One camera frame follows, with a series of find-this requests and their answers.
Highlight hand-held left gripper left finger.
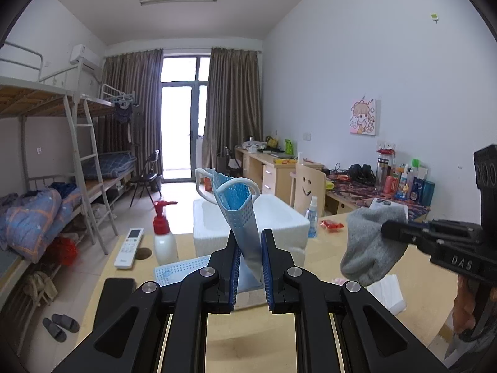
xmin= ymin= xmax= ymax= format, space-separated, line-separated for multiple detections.
xmin=50 ymin=230 xmax=243 ymax=373

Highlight teal bottle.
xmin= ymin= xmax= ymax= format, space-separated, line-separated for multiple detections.
xmin=421 ymin=181 xmax=436 ymax=208

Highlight white bottle red pump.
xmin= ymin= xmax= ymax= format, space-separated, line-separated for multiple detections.
xmin=153 ymin=200 xmax=179 ymax=266

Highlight white tissue pack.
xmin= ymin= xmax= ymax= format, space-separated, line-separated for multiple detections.
xmin=366 ymin=274 xmax=407 ymax=316

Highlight person's right hand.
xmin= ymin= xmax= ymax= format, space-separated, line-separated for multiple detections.
xmin=452 ymin=276 xmax=480 ymax=334

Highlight hanging dark clothes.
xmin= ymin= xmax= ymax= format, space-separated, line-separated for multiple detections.
xmin=113 ymin=102 xmax=135 ymax=126

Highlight black slipper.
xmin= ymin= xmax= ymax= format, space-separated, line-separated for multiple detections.
xmin=42 ymin=317 xmax=67 ymax=343
xmin=52 ymin=313 xmax=81 ymax=334

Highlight black folding chair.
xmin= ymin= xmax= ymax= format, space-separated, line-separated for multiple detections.
xmin=129 ymin=150 xmax=162 ymax=207

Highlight brown curtain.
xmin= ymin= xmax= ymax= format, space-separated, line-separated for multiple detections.
xmin=102 ymin=48 xmax=164 ymax=187
xmin=201 ymin=47 xmax=265 ymax=161

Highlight glass balcony door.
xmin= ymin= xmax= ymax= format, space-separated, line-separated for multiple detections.
xmin=158 ymin=56 xmax=212 ymax=183

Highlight plain wooden desk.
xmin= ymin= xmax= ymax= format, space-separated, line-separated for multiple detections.
xmin=235 ymin=145 xmax=325 ymax=203

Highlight black headphones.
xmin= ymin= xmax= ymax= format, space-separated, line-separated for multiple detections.
xmin=347 ymin=164 xmax=376 ymax=184

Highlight white foam box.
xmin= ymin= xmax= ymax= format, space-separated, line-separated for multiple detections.
xmin=193 ymin=194 xmax=310 ymax=267

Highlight dark blue bottle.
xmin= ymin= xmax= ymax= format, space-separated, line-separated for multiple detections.
xmin=409 ymin=178 xmax=424 ymax=203

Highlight white remote control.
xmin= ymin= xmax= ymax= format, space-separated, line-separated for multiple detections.
xmin=114 ymin=228 xmax=144 ymax=269

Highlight folded blue quilt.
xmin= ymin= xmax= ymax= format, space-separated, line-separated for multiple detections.
xmin=81 ymin=151 xmax=137 ymax=180

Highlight tall clear bottle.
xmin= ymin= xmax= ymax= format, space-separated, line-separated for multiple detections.
xmin=375 ymin=149 xmax=394 ymax=194

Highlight metal bunk bed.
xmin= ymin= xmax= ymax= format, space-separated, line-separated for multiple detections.
xmin=80 ymin=83 xmax=138 ymax=212
xmin=0 ymin=42 xmax=117 ymax=343

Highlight black handbag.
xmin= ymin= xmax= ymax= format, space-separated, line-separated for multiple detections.
xmin=217 ymin=146 xmax=242 ymax=176

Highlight cartoon wall poster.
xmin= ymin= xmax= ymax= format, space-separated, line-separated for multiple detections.
xmin=349 ymin=94 xmax=378 ymax=137

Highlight white paper sheet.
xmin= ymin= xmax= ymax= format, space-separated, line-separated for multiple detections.
xmin=366 ymin=197 xmax=409 ymax=218

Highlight blue face mask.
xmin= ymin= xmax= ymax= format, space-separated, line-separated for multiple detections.
xmin=194 ymin=168 xmax=262 ymax=282

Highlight beige cloth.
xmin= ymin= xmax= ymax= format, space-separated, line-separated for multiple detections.
xmin=22 ymin=271 xmax=59 ymax=308

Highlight clear blue spray bottle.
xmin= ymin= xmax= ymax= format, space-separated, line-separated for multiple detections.
xmin=305 ymin=196 xmax=319 ymax=239

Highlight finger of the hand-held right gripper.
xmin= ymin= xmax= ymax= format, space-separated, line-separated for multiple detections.
xmin=381 ymin=219 xmax=483 ymax=256
xmin=423 ymin=219 xmax=483 ymax=231

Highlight red bag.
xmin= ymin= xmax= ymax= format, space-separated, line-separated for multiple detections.
xmin=50 ymin=236 xmax=79 ymax=267

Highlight blue plaid quilt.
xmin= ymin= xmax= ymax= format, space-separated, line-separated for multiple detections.
xmin=0 ymin=187 xmax=84 ymax=264

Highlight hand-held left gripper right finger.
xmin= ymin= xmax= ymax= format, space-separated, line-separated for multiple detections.
xmin=261 ymin=228 xmax=451 ymax=373

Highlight metal bed ladder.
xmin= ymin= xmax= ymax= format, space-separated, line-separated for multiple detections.
xmin=63 ymin=94 xmax=110 ymax=256

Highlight white air conditioner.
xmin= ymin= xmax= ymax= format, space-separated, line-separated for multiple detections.
xmin=70 ymin=44 xmax=103 ymax=71

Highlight grey sock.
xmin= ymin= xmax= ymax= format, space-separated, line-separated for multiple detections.
xmin=340 ymin=206 xmax=409 ymax=286

